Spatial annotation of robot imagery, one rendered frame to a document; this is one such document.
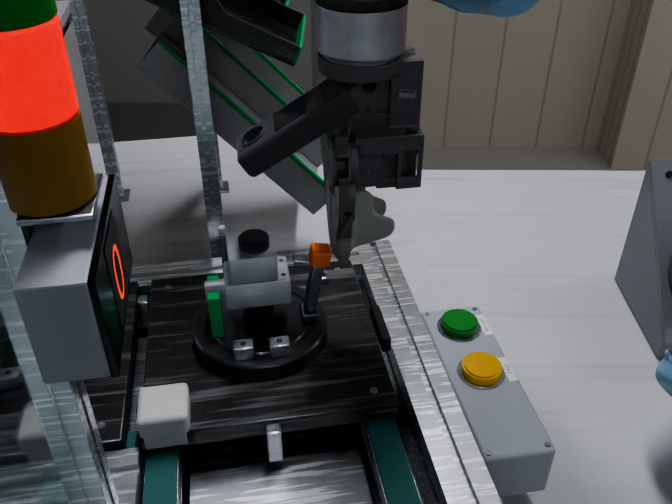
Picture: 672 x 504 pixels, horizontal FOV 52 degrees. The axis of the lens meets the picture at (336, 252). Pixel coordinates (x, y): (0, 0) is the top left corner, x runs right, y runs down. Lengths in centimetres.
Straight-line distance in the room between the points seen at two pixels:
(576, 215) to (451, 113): 213
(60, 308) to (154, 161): 97
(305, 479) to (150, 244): 54
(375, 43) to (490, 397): 35
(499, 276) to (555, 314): 10
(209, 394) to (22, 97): 39
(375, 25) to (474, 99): 274
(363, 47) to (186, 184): 75
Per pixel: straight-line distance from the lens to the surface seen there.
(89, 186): 41
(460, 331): 75
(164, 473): 66
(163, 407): 65
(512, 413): 69
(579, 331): 96
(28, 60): 37
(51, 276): 39
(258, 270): 66
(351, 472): 68
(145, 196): 124
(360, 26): 55
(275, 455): 67
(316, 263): 68
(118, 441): 67
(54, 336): 41
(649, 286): 97
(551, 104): 337
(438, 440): 66
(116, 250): 45
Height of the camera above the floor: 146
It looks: 35 degrees down
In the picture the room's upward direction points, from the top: straight up
